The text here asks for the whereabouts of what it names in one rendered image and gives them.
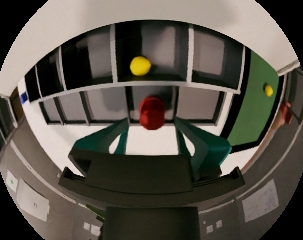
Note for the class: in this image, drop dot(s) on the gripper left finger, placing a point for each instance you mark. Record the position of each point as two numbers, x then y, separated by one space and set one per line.
101 140

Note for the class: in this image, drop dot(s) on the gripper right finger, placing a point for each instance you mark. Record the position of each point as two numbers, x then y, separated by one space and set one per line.
210 150

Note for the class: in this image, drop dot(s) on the large white panel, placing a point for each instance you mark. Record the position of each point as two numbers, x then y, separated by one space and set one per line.
90 29

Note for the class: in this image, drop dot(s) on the red plug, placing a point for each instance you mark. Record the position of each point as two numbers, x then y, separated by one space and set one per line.
152 113

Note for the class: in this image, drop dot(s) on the blue plug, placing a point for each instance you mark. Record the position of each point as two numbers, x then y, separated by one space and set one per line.
23 98

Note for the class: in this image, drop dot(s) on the yellow ball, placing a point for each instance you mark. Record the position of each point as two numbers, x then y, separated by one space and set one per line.
140 66
268 90

